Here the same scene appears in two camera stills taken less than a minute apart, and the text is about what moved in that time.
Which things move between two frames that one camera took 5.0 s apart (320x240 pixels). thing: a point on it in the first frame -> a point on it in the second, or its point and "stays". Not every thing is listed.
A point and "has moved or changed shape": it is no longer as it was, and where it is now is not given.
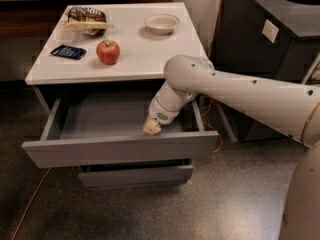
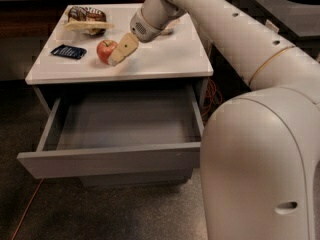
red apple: (108, 51) stays
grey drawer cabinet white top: (98, 73) stays
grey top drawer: (85, 131) has moved or changed shape
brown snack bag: (87, 19) stays
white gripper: (160, 113) -> (149, 29)
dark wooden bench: (36, 18) stays
